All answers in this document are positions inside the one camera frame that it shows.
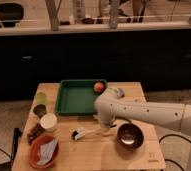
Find white dish brush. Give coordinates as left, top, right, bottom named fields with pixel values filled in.
left=71, top=125, right=114, bottom=141

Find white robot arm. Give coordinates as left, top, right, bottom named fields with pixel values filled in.
left=94, top=87, right=191, bottom=171

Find orange ball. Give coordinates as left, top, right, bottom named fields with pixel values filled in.
left=94, top=82, right=104, bottom=93

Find green plastic tray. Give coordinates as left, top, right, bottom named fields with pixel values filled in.
left=55, top=79, right=107, bottom=116

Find blue sponge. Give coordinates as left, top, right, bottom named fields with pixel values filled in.
left=118, top=88, right=125, bottom=98

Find clear plastic box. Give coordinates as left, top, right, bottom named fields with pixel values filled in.
left=134, top=97, right=146, bottom=102

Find white paper cup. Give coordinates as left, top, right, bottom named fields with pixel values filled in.
left=40, top=113, right=57, bottom=132

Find dark metal cup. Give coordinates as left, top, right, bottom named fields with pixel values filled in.
left=33, top=104, right=47, bottom=118

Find dark brown bowl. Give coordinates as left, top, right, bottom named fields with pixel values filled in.
left=117, top=123, right=144, bottom=149

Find brown grape bunch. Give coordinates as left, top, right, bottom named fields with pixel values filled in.
left=27, top=124, right=44, bottom=144

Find grey folded cloth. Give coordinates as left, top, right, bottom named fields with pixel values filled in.
left=37, top=139, right=58, bottom=165

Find orange plate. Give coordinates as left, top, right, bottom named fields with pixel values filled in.
left=28, top=134, right=60, bottom=170

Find black chair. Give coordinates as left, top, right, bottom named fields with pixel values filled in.
left=0, top=3, right=24, bottom=27

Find black cable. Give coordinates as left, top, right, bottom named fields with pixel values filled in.
left=158, top=133, right=191, bottom=171

